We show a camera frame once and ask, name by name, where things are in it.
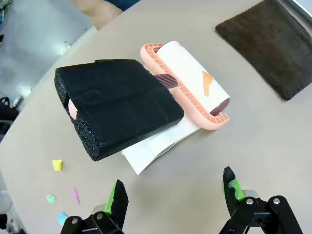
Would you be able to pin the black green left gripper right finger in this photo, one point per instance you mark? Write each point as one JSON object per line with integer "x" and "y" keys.
{"x": 246, "y": 214}

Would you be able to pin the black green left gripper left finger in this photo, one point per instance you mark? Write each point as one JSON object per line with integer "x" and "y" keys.
{"x": 117, "y": 207}

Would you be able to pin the person's right forearm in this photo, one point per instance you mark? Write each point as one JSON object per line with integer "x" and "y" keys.
{"x": 97, "y": 7}

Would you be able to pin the pink paper scrap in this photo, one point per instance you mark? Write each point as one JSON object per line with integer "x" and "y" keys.
{"x": 75, "y": 195}

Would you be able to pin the blue paper scrap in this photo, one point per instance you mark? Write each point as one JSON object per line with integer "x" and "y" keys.
{"x": 62, "y": 217}

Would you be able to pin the white peeled adhesive sheet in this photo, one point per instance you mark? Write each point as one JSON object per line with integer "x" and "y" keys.
{"x": 146, "y": 152}

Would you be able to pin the green paper scrap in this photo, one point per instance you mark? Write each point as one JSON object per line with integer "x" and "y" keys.
{"x": 51, "y": 199}

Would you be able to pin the yellow paper scrap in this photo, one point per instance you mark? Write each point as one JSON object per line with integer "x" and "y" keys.
{"x": 57, "y": 164}

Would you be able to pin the dark brown cloth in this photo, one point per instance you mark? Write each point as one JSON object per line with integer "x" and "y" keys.
{"x": 270, "y": 46}

